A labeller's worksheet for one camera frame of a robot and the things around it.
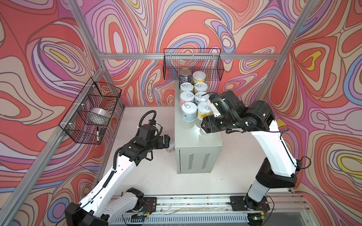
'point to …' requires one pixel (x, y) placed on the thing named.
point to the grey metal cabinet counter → (196, 152)
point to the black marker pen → (97, 134)
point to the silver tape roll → (97, 114)
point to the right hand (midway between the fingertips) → (210, 128)
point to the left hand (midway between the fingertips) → (164, 137)
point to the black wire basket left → (76, 123)
